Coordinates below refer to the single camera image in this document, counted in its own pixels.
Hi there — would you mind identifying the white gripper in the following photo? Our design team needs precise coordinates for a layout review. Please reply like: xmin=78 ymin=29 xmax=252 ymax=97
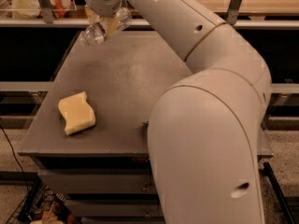
xmin=85 ymin=0 xmax=122 ymax=38

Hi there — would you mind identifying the clear plastic water bottle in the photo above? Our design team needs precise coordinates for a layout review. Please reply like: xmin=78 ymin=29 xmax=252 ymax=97
xmin=80 ymin=7 xmax=132 ymax=46

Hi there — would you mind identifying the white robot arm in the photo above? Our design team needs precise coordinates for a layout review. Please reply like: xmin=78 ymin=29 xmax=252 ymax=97
xmin=85 ymin=0 xmax=271 ymax=224

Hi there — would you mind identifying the white plastic bag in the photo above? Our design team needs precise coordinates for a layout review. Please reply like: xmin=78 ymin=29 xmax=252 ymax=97
xmin=11 ymin=0 xmax=74 ymax=19

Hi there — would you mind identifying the yellow sponge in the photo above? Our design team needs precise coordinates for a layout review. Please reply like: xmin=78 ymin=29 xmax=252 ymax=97
xmin=58 ymin=91 xmax=96 ymax=135

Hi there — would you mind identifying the grey drawer cabinet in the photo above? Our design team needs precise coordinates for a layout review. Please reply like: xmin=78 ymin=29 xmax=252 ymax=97
xmin=18 ymin=30 xmax=274 ymax=224

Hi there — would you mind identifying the black floor bar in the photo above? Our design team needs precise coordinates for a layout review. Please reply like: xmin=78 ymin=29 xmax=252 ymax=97
xmin=263 ymin=162 xmax=298 ymax=224

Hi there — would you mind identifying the black cable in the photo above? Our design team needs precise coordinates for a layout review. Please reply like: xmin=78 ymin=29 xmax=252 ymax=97
xmin=0 ymin=123 xmax=32 ymax=194

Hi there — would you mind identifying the metal shelf rail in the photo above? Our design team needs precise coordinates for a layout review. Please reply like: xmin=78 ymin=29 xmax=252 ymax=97
xmin=0 ymin=0 xmax=299 ymax=30

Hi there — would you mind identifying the black wire basket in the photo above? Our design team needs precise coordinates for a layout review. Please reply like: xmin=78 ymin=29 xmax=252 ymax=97
xmin=5 ymin=178 xmax=81 ymax=224

